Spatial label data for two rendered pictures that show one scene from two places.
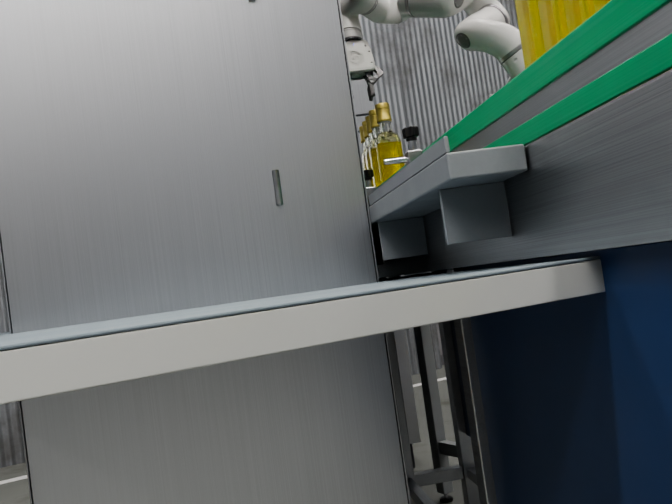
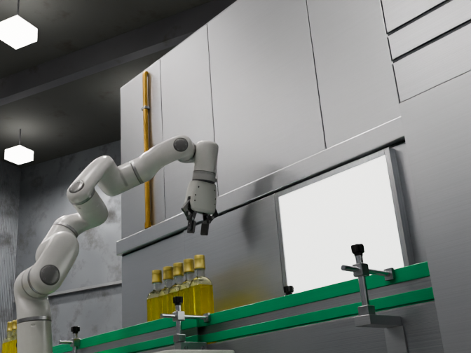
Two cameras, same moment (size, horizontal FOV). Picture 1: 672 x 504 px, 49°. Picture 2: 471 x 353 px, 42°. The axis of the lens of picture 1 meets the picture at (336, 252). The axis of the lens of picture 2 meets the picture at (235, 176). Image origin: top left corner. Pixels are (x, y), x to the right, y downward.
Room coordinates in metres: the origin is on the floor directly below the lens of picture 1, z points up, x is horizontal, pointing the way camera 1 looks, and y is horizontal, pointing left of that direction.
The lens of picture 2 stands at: (3.62, -1.13, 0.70)
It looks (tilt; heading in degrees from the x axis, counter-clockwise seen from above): 21 degrees up; 144
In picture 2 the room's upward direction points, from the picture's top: 4 degrees counter-clockwise
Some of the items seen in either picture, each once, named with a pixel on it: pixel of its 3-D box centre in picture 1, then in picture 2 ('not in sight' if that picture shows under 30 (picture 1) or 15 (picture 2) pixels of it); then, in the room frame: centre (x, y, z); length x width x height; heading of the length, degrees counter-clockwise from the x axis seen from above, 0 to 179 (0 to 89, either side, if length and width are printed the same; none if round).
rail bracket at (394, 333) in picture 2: not in sight; (371, 298); (2.71, -0.15, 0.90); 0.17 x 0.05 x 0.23; 98
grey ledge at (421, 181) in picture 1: (398, 224); not in sight; (1.26, -0.11, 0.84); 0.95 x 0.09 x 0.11; 8
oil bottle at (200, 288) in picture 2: not in sight; (202, 311); (1.98, -0.12, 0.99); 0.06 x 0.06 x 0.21; 8
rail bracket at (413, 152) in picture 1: (403, 166); not in sight; (1.29, -0.14, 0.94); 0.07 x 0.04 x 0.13; 98
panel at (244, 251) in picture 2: not in sight; (278, 248); (2.18, 0.04, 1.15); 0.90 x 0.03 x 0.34; 8
